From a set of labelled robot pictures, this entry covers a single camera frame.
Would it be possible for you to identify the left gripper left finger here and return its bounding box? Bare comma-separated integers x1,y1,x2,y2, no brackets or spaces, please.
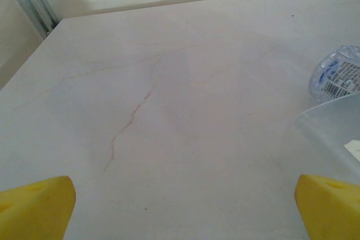
0,175,77,240

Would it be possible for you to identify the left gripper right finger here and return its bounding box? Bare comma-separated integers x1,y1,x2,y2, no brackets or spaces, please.
294,174,360,240

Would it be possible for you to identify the clear plastic container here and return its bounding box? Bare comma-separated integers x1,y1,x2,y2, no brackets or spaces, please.
294,92,360,171

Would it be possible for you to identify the clear bottle with barcode label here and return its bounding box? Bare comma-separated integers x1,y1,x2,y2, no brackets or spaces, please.
308,44,360,103

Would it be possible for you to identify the aluminium frame post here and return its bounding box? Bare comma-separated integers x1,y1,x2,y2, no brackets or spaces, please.
0,0,60,38

